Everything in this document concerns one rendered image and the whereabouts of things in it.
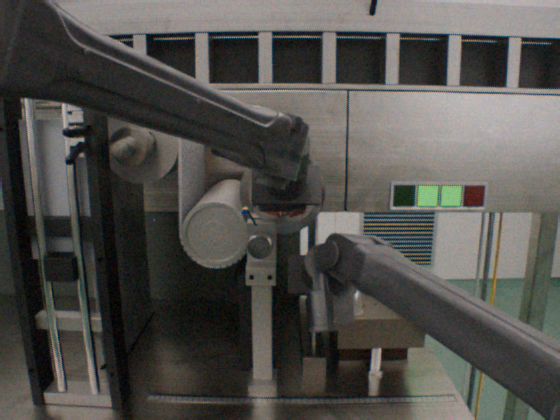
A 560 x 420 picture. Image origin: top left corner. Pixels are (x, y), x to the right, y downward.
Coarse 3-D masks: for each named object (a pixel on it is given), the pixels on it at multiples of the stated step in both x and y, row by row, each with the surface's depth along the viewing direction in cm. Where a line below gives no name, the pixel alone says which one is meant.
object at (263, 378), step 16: (272, 224) 77; (272, 240) 77; (272, 256) 78; (256, 272) 75; (272, 272) 75; (256, 288) 78; (256, 304) 78; (272, 304) 82; (256, 320) 79; (272, 320) 82; (256, 336) 80; (272, 336) 82; (256, 352) 80; (272, 352) 83; (256, 368) 81; (272, 368) 83; (256, 384) 80; (272, 384) 80
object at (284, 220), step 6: (258, 210) 79; (306, 210) 79; (264, 216) 79; (270, 216) 79; (276, 216) 79; (282, 216) 79; (288, 216) 79; (294, 216) 79; (300, 216) 79; (282, 222) 79; (288, 222) 79; (294, 222) 79
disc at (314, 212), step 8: (248, 168) 78; (248, 176) 78; (240, 184) 79; (248, 184) 79; (240, 192) 79; (248, 192) 79; (240, 200) 79; (248, 200) 79; (248, 208) 80; (312, 208) 79; (320, 208) 79; (248, 216) 80; (256, 216) 80; (312, 216) 80; (296, 224) 80; (304, 224) 80; (280, 232) 80; (288, 232) 80
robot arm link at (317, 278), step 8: (312, 248) 67; (312, 256) 66; (304, 264) 66; (312, 264) 66; (304, 272) 69; (312, 272) 65; (320, 272) 65; (312, 280) 67; (320, 280) 65; (312, 288) 67; (320, 288) 65
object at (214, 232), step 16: (208, 192) 92; (224, 192) 88; (192, 208) 80; (208, 208) 80; (224, 208) 80; (240, 208) 82; (192, 224) 81; (208, 224) 80; (224, 224) 80; (240, 224) 81; (192, 240) 81; (208, 240) 81; (224, 240) 81; (240, 240) 81; (192, 256) 81; (208, 256) 82; (224, 256) 82
